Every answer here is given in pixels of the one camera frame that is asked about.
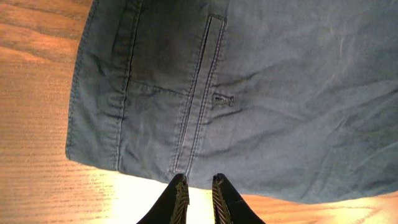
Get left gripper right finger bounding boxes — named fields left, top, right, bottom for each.
left=212, top=173, right=265, bottom=224

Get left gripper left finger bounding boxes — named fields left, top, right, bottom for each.
left=137, top=174, right=189, bottom=224

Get blue denim shorts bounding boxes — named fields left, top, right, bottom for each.
left=66, top=0, right=397, bottom=203

